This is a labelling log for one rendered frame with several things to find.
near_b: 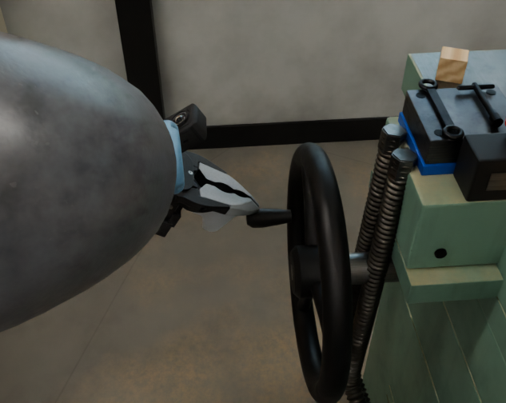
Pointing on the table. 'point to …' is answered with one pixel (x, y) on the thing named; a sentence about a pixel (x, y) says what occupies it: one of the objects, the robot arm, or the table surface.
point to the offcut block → (452, 65)
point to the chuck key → (484, 101)
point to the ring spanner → (441, 109)
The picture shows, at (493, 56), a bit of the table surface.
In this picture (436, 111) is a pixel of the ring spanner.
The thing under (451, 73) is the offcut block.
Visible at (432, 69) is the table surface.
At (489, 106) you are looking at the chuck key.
